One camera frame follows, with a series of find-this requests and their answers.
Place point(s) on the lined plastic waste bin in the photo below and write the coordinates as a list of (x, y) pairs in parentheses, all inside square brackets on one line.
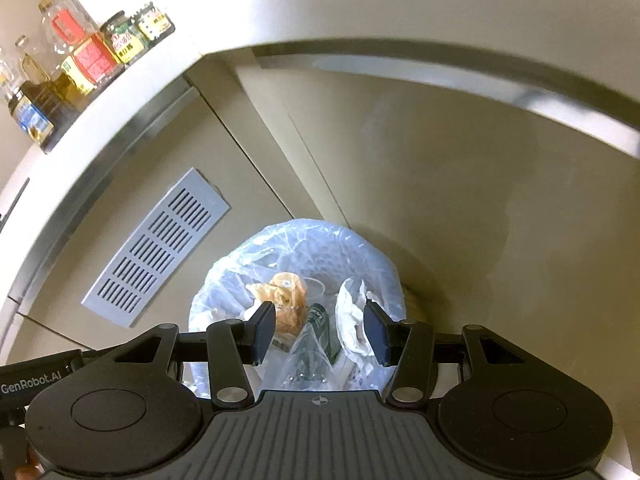
[(325, 250)]

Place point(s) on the oil bottle yellow label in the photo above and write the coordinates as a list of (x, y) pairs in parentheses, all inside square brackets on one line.
[(75, 77)]

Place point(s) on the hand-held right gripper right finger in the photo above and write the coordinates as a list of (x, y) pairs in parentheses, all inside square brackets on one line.
[(376, 332)]

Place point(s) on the beige kitchen cabinet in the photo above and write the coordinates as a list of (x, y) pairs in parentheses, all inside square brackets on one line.
[(425, 160)]

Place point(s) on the bread bun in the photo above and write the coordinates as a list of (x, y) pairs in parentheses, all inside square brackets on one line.
[(282, 295)]

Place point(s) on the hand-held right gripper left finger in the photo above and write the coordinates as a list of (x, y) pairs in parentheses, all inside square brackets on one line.
[(264, 332)]

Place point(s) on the white paper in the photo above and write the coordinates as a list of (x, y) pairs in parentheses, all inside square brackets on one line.
[(350, 315)]

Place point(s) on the small yellow labelled jar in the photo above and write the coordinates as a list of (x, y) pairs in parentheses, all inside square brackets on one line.
[(155, 22)]

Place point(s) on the clear plastic cup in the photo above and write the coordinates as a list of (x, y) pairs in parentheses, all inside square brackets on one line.
[(315, 290)]

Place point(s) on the white louvred vent grille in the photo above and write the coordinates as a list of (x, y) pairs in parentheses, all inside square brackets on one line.
[(150, 255)]

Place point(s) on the clear plastic wrapper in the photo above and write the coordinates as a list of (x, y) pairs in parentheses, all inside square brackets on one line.
[(305, 360)]

